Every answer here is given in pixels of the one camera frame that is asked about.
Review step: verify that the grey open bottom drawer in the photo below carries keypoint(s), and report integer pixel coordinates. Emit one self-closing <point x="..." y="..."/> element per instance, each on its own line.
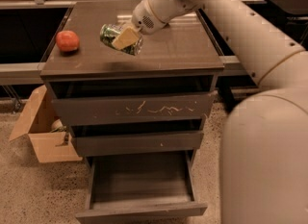
<point x="140" y="187"/>

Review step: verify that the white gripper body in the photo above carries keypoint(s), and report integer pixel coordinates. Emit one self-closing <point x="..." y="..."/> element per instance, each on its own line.
<point x="143" y="18"/>

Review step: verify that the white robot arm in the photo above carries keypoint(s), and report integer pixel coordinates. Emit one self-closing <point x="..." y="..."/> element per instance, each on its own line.
<point x="264" y="149"/>

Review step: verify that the dark grey drawer cabinet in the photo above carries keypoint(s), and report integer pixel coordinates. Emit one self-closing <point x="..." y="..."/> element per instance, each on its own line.
<point x="102" y="86"/>

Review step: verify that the white object in box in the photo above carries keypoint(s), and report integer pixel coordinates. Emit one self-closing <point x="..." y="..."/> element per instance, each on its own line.
<point x="57" y="126"/>

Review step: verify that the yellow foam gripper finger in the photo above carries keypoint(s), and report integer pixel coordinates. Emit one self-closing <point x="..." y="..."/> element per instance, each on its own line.
<point x="127" y="36"/>

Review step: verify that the grey top drawer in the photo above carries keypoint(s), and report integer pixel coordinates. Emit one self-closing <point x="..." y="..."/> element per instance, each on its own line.
<point x="133" y="109"/>

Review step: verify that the grey middle drawer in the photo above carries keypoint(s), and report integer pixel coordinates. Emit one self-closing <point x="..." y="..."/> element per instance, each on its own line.
<point x="134" y="144"/>

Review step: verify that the red apple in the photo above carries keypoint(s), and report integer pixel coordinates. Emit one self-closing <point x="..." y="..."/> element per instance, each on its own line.
<point x="67" y="41"/>

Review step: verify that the green soda can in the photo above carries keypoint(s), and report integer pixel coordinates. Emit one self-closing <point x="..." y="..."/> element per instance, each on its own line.
<point x="108" y="33"/>

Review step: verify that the open cardboard box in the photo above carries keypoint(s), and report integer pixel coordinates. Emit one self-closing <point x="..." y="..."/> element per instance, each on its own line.
<point x="35" y="122"/>

